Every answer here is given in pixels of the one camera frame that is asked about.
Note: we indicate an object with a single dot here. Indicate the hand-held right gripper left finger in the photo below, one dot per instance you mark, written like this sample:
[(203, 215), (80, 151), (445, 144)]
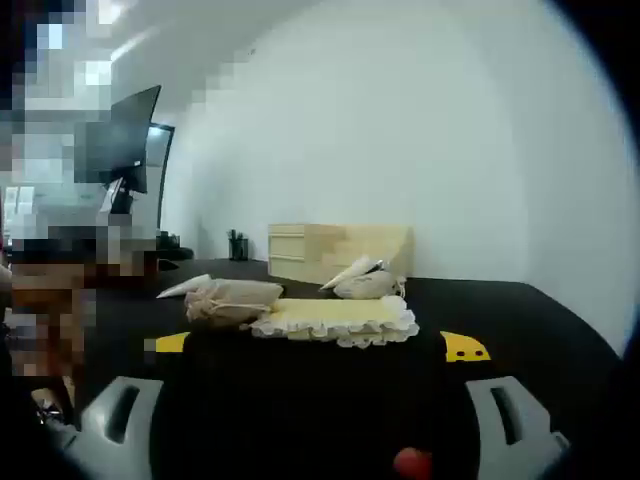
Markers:
[(100, 425)]

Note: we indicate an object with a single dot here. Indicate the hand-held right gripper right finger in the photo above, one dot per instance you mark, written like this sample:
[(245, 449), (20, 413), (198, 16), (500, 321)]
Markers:
[(530, 440)]

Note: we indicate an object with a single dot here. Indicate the cream drawer organizer box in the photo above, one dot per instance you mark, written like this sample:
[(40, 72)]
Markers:
[(287, 256)]

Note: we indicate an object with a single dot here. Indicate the black side desk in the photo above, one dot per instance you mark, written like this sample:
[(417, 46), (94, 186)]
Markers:
[(172, 255)]

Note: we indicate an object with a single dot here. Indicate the black mesh pen holder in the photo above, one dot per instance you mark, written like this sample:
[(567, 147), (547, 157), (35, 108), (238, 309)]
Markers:
[(238, 250)]

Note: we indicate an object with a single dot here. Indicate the cream lace-trimmed cloth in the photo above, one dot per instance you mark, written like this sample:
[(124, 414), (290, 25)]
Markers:
[(330, 312)]

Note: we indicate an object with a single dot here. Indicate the black computer monitor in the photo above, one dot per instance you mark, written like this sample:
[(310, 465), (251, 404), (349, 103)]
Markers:
[(132, 130)]

